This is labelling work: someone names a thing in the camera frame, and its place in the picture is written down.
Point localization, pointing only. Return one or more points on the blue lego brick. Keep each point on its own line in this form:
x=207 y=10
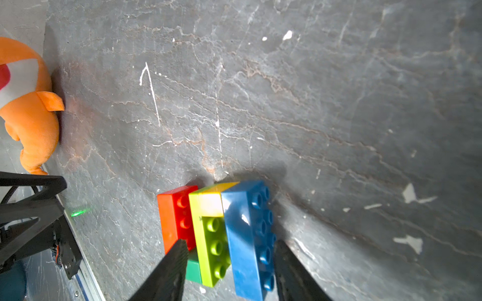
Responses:
x=248 y=222

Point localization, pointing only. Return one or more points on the orange shark plush toy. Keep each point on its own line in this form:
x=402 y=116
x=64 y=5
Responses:
x=28 y=105

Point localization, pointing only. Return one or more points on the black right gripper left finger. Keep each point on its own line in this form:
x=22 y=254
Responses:
x=166 y=282

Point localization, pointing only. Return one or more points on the lime green lego brick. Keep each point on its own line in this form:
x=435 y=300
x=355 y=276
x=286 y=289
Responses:
x=212 y=249

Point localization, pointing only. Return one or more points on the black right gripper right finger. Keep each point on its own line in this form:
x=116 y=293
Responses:
x=293 y=281

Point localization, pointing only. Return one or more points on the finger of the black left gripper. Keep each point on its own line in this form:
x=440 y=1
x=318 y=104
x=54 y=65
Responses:
x=33 y=220

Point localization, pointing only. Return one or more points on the yellow lego brick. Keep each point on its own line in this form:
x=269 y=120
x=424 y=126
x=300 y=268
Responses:
x=207 y=202

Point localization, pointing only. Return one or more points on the dark green lego brick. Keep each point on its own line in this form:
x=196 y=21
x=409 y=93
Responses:
x=193 y=272

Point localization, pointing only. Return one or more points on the red lego brick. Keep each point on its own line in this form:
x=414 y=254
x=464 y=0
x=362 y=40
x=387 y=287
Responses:
x=176 y=217

